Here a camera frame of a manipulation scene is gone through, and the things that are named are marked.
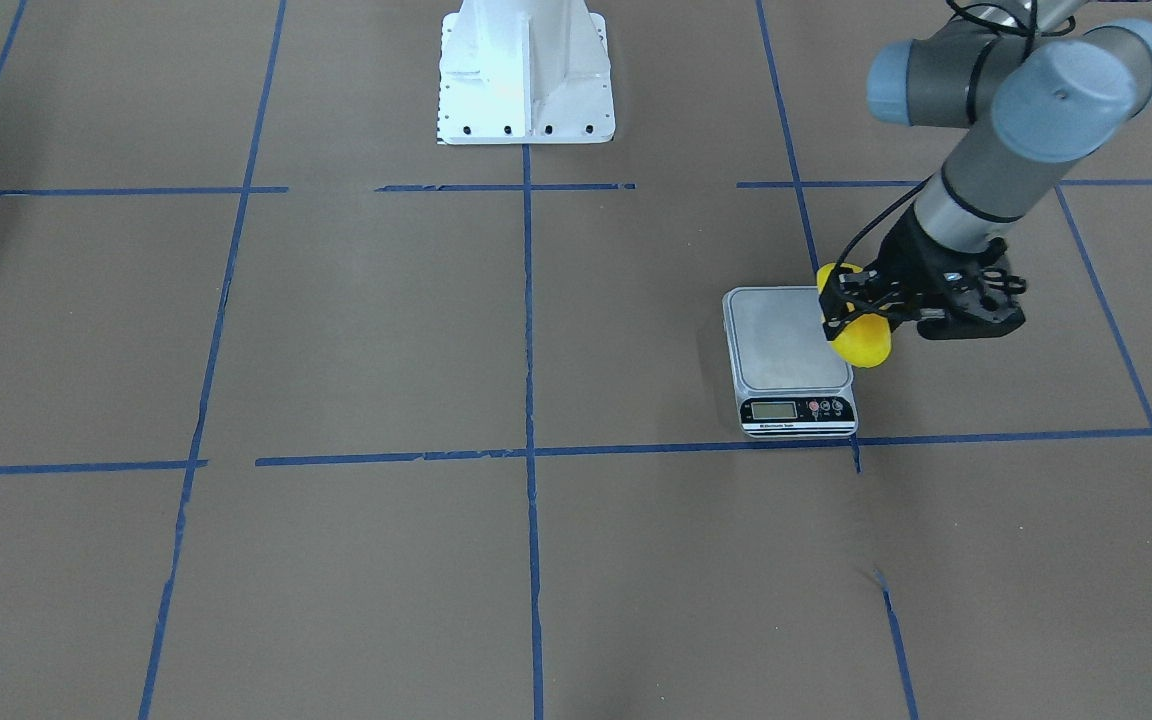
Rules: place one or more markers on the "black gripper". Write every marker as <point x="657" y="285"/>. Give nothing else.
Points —
<point x="908" y="262"/>

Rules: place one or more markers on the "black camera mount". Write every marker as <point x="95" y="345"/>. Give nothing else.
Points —
<point x="973" y="304"/>

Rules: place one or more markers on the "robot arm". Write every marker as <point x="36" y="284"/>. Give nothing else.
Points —
<point x="1033" y="98"/>

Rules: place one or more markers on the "yellow mango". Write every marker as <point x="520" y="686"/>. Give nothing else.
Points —
<point x="859" y="336"/>

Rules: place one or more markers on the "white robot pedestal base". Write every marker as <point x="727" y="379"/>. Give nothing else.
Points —
<point x="513" y="72"/>

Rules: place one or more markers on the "silver digital kitchen scale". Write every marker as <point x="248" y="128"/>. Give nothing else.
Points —
<point x="788" y="382"/>

